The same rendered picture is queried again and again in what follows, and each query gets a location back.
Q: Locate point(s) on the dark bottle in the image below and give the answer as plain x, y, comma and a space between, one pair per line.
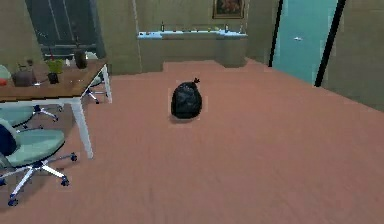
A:
162, 26
226, 28

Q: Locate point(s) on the green house plant black pot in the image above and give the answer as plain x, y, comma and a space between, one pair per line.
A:
54, 68

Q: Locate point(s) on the brown kettle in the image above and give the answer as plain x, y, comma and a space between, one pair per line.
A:
23, 77

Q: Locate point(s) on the black garbage bag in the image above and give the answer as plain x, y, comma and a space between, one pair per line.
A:
186, 101

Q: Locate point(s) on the pale blue top counter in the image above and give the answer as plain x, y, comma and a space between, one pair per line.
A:
191, 45

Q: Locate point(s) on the dark brown vase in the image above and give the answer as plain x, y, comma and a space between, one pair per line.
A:
80, 58

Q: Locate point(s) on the brown top white leg table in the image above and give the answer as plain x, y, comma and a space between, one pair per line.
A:
73, 83

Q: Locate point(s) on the red round object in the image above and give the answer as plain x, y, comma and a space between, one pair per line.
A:
2, 81

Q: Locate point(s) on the dark window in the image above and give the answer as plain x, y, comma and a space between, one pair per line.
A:
63, 23

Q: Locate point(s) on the framed picture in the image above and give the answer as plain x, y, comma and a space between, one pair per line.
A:
228, 8

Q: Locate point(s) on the teal room door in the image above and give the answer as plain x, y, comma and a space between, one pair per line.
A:
305, 36

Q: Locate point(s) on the pale green office chair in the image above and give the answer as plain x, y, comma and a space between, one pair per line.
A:
95, 83
33, 146
16, 115

